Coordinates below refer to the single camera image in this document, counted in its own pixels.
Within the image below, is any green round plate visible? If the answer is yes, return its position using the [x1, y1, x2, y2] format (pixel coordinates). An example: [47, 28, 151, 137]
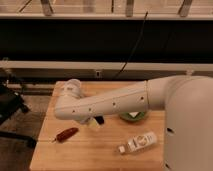
[119, 112, 145, 122]

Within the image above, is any white sponge block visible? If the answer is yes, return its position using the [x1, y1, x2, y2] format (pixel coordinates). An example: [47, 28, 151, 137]
[129, 112, 139, 118]

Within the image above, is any white wall outlet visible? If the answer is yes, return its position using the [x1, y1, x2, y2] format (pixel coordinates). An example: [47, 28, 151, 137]
[96, 71, 101, 78]

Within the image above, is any black office chair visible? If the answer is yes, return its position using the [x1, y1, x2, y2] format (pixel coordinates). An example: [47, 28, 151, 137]
[0, 67, 38, 148]

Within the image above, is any red chili pepper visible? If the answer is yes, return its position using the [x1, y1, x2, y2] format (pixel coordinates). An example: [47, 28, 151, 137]
[55, 127, 79, 143]

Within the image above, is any white plastic bottle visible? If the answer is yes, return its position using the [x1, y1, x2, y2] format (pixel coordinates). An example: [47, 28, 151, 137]
[118, 132, 157, 154]

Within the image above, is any black smartphone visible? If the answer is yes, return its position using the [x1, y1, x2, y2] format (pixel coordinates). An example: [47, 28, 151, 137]
[95, 116, 105, 125]

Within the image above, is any clear plastic cup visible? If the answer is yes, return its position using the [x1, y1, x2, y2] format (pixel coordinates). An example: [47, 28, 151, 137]
[65, 79, 81, 91]

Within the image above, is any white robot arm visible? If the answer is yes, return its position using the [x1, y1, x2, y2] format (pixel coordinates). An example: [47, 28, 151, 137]
[54, 75, 213, 171]

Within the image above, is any black hanging cable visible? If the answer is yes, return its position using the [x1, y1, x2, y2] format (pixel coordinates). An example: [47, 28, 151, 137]
[112, 10, 150, 80]

